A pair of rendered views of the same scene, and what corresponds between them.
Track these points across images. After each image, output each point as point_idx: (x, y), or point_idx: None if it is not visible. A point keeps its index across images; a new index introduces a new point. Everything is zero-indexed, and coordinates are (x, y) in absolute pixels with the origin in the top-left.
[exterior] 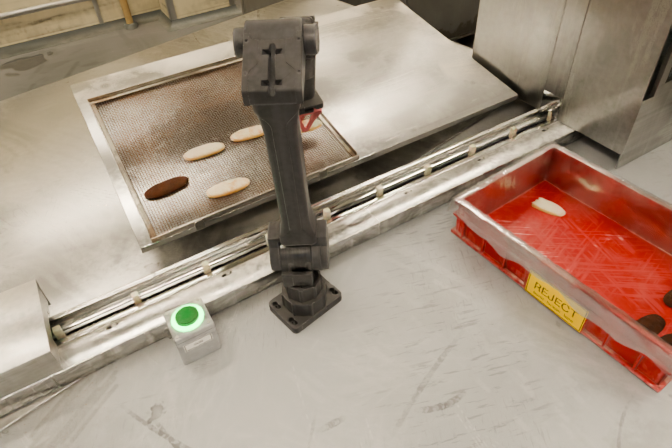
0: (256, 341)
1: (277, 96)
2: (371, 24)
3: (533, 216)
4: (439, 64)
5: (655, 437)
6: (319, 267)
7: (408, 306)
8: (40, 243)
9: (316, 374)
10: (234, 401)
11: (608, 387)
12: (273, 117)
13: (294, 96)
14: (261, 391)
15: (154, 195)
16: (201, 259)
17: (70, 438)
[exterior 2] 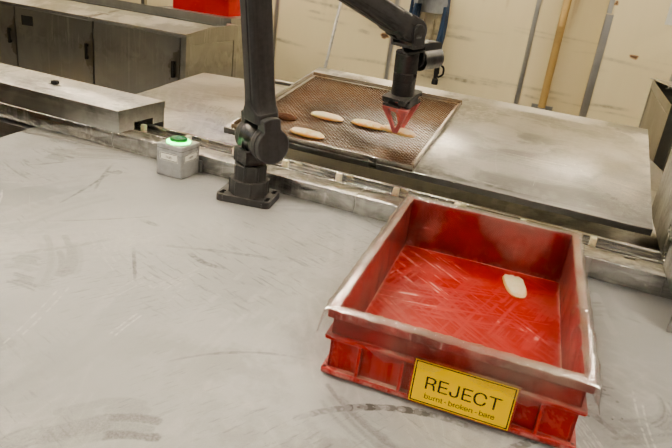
0: (196, 188)
1: None
2: (584, 131)
3: (488, 280)
4: (602, 175)
5: (261, 375)
6: (253, 150)
7: (289, 235)
8: (209, 122)
9: (187, 211)
10: (142, 190)
11: (299, 342)
12: None
13: None
14: (156, 197)
15: None
16: None
17: (82, 156)
